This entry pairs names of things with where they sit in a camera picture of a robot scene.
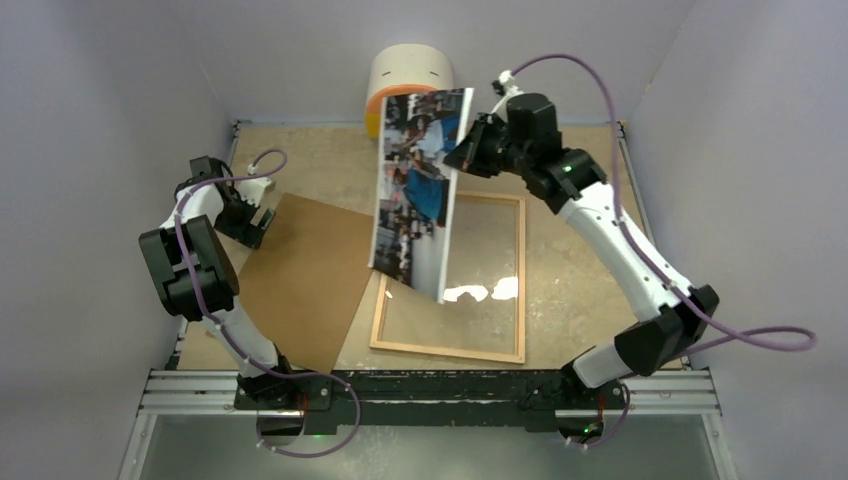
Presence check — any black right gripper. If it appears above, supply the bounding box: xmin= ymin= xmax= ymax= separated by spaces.
xmin=445 ymin=114 xmax=533 ymax=180

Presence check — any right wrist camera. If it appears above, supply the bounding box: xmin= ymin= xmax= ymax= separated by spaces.
xmin=491 ymin=70 xmax=524 ymax=98

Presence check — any aluminium extrusion rail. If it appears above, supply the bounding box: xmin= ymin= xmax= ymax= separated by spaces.
xmin=140 ymin=370 xmax=721 ymax=415

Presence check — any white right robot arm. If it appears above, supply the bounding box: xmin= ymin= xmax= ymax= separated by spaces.
xmin=445 ymin=93 xmax=719 ymax=407

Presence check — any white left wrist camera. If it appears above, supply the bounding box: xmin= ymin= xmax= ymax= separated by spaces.
xmin=236 ymin=176 xmax=276 ymax=206

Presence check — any round three-drawer mini cabinet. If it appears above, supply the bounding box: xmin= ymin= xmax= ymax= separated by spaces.
xmin=364 ymin=43 xmax=454 ymax=139

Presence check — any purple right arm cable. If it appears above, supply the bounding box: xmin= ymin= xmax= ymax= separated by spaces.
xmin=491 ymin=54 xmax=818 ymax=458

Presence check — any clear acrylic frame pane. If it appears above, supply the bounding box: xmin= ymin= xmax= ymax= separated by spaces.
xmin=378 ymin=198 xmax=520 ymax=356

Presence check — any printed photo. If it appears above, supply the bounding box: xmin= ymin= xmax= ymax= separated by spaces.
xmin=369 ymin=88 xmax=474 ymax=302

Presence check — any brown hardboard backing board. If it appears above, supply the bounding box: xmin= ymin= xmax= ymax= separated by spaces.
xmin=220 ymin=193 xmax=373 ymax=373

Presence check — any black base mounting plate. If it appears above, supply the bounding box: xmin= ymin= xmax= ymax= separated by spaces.
xmin=233 ymin=369 xmax=626 ymax=438

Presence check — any wooden picture frame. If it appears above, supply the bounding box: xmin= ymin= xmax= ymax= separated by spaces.
xmin=369 ymin=190 xmax=529 ymax=366

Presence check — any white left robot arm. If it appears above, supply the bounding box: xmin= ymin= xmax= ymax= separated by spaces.
xmin=138 ymin=156 xmax=298 ymax=409

